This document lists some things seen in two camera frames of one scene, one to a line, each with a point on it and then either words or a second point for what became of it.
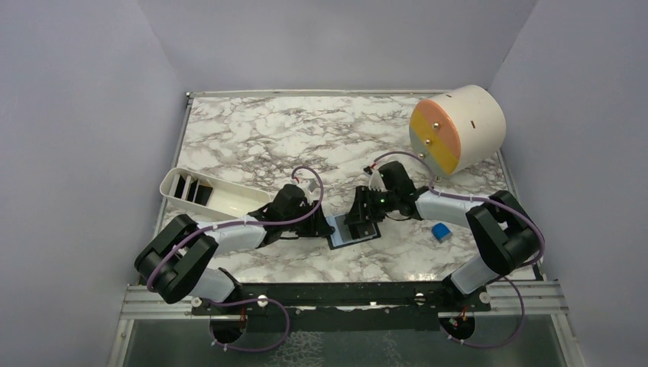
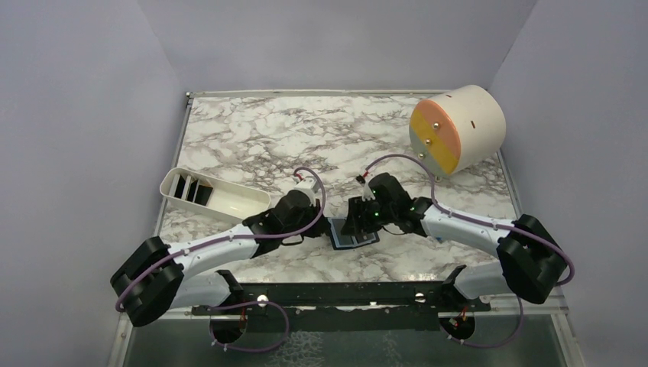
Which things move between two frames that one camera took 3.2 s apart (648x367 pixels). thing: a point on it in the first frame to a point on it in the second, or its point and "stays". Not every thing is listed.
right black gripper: x=361 y=213 to x=356 y=223
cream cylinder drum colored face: x=458 y=130 stays
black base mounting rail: x=345 y=306 stays
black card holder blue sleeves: x=345 y=234 stays
